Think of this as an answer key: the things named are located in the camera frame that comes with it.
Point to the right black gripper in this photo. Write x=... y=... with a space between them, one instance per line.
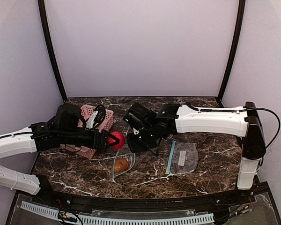
x=134 y=145

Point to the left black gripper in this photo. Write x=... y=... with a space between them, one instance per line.
x=102 y=139

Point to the zip bag with blue zipper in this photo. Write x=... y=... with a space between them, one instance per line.
x=129 y=156

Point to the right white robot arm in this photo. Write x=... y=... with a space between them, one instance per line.
x=241 y=121

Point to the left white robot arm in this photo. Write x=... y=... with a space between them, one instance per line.
x=67 y=127

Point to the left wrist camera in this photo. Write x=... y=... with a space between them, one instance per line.
x=94 y=118

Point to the white slotted cable duct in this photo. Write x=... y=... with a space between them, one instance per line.
x=104 y=217

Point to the black front table rail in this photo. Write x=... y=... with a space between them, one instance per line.
x=218 y=202

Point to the right black frame post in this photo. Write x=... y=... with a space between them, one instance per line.
x=233 y=50

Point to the black frame post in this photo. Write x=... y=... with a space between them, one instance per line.
x=50 y=49
x=233 y=50

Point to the left black frame post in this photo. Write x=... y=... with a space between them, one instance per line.
x=50 y=49

